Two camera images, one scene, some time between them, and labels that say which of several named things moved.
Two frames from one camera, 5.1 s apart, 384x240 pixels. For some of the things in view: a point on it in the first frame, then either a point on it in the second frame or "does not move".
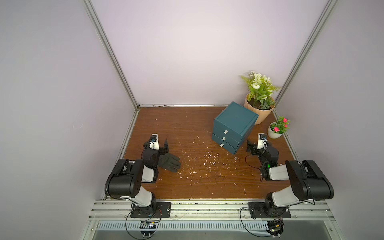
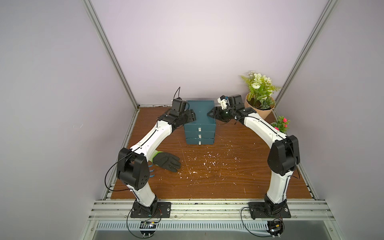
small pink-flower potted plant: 276,130 does not move
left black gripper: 161,151 -> 190,115
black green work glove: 168,160 does not move
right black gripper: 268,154 -> 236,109
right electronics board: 275,227 does not move
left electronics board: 147,228 does not move
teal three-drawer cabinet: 231,125 -> 201,131
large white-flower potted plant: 259,101 does not move
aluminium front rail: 187,210 does not move
